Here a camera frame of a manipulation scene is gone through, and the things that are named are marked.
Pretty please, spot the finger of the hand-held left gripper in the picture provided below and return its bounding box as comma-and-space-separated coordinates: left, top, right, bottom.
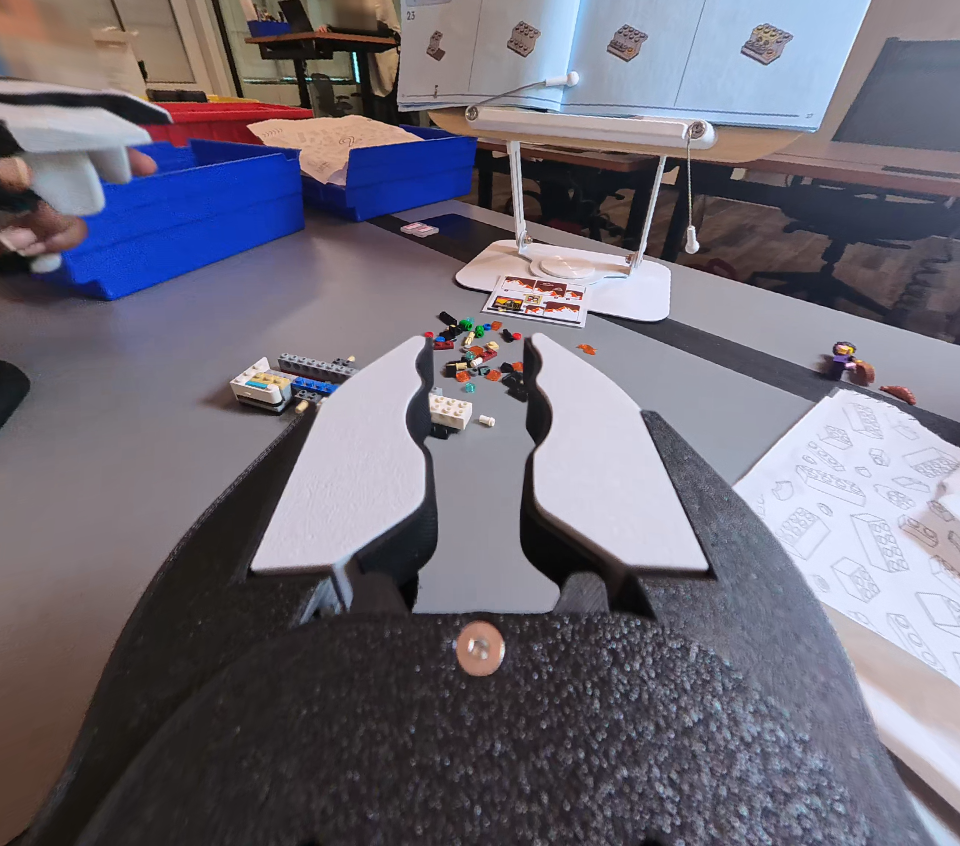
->
0, 79, 175, 155

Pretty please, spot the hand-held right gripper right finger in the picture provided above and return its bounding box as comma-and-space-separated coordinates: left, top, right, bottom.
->
519, 333, 710, 576

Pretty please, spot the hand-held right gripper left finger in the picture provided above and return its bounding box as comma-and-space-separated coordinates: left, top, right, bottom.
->
249, 334, 440, 618

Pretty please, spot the grey lego model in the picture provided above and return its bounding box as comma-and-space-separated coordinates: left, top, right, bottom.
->
228, 351, 475, 442

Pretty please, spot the instruction booklet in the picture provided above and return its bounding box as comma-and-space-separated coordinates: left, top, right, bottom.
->
396, 0, 916, 133

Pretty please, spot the pile of loose lego pieces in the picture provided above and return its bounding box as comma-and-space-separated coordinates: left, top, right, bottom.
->
423, 309, 530, 405

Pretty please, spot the lego minifigure with guitar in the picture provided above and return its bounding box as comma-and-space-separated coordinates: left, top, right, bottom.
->
821, 339, 875, 388

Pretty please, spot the person's left hand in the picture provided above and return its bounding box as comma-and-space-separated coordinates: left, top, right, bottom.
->
0, 156, 91, 258

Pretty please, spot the blue storage bin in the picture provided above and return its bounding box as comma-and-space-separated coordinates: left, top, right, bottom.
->
45, 139, 307, 302
300, 124, 479, 222

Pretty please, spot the red storage bin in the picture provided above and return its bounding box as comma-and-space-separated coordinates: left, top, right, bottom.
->
142, 99, 315, 148

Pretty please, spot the white book stand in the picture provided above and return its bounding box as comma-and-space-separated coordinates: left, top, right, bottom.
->
455, 69, 721, 322

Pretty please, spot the sticker sheet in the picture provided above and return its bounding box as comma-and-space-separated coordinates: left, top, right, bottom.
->
483, 274, 588, 326

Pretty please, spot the black wrist rest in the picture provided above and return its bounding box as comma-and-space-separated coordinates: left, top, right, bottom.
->
0, 358, 31, 427

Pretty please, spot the wooden standing desk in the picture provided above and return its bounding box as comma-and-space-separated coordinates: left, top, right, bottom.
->
245, 28, 399, 112

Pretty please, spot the computer monitor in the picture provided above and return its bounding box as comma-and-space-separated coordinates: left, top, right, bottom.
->
831, 36, 960, 153

